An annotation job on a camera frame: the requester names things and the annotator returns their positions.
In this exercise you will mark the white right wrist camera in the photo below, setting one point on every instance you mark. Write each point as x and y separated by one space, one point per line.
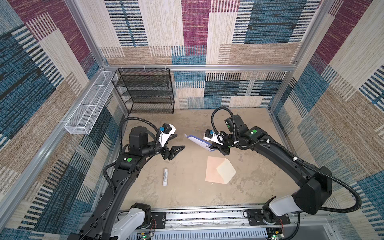
213 136

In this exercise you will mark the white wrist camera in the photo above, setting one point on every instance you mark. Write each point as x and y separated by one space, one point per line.
213 136
166 131

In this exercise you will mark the white wire mesh basket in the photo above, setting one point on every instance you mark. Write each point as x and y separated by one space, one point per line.
87 112

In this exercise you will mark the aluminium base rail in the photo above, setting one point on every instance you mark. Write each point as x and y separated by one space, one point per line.
231 223

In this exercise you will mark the pink envelope with flap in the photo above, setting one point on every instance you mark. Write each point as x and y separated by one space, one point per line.
219 170

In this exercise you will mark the black wire shelf rack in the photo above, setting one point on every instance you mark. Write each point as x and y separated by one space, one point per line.
145 91

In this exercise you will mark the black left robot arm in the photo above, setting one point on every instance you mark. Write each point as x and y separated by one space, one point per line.
102 224

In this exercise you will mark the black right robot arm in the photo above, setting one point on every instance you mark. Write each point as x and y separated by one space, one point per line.
314 187

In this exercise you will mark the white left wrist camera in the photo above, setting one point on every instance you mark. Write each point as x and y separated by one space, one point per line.
166 131

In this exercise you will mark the blue bordered white letter paper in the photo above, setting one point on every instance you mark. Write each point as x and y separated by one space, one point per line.
202 143

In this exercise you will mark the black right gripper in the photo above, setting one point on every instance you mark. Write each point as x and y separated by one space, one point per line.
224 150

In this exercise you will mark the white glue stick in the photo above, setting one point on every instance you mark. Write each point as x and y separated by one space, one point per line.
165 177

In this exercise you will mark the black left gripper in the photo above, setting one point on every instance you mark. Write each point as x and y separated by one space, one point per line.
165 153

